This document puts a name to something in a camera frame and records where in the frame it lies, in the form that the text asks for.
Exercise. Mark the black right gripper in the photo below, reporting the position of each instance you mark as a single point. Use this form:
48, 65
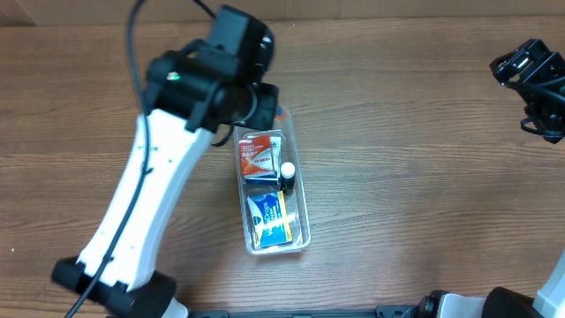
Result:
523, 62

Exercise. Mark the white blue plaster box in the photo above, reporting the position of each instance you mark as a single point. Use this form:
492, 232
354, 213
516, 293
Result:
276, 142

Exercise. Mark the clear plastic container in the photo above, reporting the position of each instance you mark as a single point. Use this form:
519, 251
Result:
271, 189

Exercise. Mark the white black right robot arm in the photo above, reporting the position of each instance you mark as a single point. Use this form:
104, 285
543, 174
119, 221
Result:
500, 302

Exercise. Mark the dark brown bottle white cap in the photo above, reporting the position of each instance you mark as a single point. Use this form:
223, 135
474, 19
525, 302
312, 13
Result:
288, 174

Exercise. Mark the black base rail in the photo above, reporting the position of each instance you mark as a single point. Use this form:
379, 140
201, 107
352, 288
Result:
387, 311

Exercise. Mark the red white small box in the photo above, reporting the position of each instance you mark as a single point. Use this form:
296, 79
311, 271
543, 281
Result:
256, 159

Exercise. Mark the orange tube white cap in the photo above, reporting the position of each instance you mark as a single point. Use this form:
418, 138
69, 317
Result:
281, 114

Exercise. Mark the blue yellow VapoDrops box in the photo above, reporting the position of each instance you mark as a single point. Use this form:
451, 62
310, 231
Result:
271, 224

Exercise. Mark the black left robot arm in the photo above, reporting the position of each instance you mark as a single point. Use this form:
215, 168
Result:
185, 96

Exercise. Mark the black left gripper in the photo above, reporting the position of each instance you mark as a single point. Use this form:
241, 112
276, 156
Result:
268, 106

